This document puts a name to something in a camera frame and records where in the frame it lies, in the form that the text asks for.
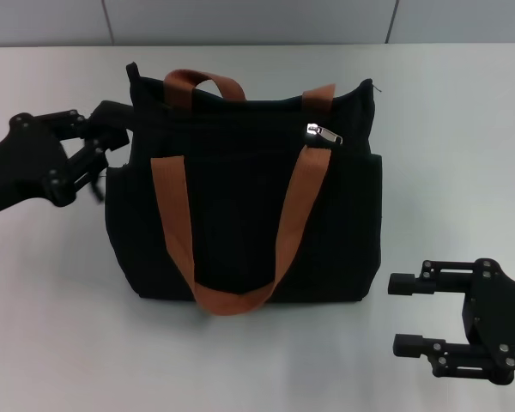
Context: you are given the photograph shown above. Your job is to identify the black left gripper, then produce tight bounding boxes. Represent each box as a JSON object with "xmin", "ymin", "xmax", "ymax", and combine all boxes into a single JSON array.
[{"xmin": 0, "ymin": 100, "xmax": 133, "ymax": 221}]

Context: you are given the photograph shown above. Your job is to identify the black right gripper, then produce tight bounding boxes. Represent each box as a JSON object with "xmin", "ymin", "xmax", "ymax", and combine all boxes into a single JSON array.
[{"xmin": 387, "ymin": 257, "xmax": 515, "ymax": 386}]

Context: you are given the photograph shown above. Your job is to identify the black food bag brown handles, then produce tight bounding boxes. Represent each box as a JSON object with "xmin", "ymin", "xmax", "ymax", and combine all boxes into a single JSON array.
[{"xmin": 102, "ymin": 61, "xmax": 385, "ymax": 318}]

